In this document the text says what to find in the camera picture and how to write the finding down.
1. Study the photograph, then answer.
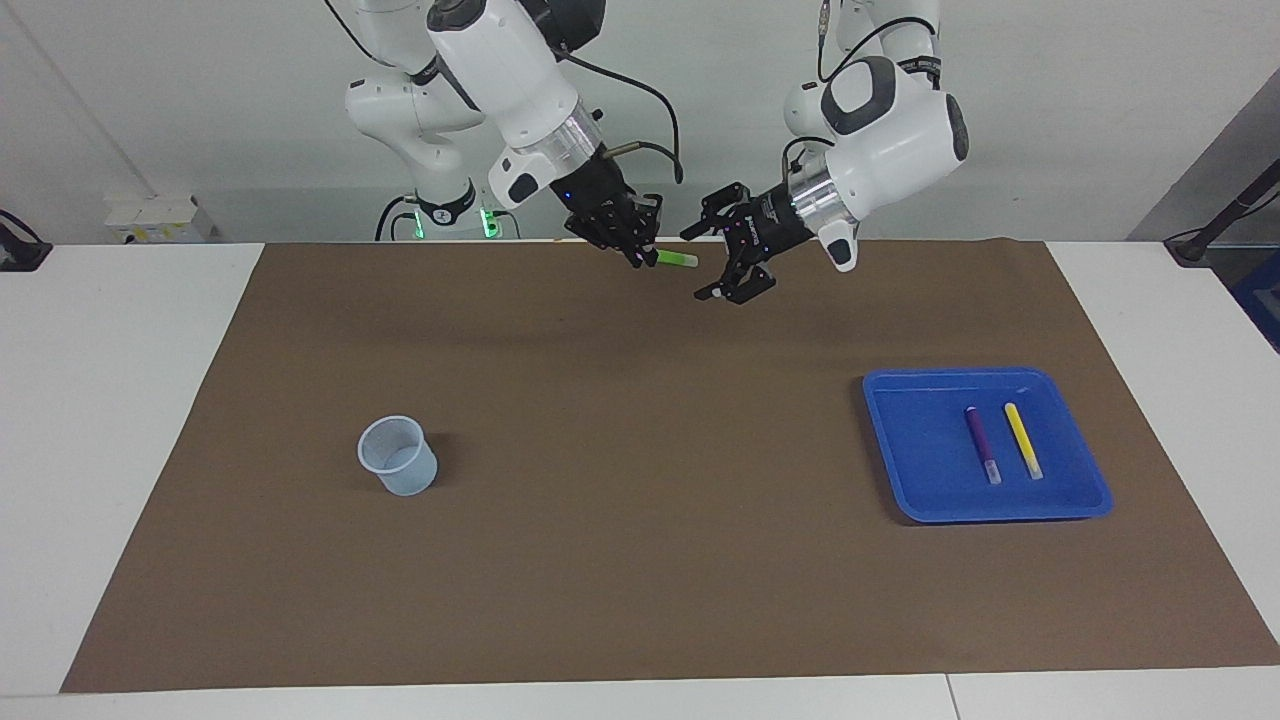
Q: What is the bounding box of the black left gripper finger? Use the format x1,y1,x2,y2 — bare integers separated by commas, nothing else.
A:
680,182,751,242
694,262,778,305

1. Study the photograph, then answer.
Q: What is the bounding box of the purple pen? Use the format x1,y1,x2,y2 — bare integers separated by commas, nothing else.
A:
964,405,1004,487

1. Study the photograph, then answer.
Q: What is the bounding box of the yellow pen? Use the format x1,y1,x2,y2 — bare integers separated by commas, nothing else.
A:
1004,402,1045,481

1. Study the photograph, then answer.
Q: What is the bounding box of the blue plastic tray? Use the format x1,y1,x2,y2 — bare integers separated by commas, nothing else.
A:
862,366,1114,525

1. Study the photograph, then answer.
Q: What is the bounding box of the brown table mat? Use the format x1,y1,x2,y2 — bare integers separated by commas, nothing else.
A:
60,238,1280,694

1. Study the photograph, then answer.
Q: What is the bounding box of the clear plastic cup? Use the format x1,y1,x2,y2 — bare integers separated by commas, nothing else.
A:
357,415,439,497

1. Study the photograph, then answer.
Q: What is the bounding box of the black stand pole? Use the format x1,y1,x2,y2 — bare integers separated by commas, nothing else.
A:
1165,160,1280,266

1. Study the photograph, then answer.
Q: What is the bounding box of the white box with yellow labels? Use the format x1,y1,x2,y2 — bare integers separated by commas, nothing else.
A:
105,195,221,246

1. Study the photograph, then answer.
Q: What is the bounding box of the blue crate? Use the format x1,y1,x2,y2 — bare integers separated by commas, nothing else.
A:
1232,250,1280,353

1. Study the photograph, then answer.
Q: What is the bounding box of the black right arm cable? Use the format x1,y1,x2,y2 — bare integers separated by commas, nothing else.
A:
555,45,685,186

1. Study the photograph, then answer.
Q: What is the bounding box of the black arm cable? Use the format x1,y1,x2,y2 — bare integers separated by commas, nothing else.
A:
782,0,941,181
555,45,685,186

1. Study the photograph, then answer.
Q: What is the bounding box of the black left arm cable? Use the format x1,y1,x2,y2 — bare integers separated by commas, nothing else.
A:
782,0,941,181

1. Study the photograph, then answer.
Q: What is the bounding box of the black right base cable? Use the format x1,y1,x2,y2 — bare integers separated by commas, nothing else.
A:
375,193,421,242

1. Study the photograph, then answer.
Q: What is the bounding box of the black clamp mount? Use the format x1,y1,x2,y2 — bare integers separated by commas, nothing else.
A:
0,210,53,273

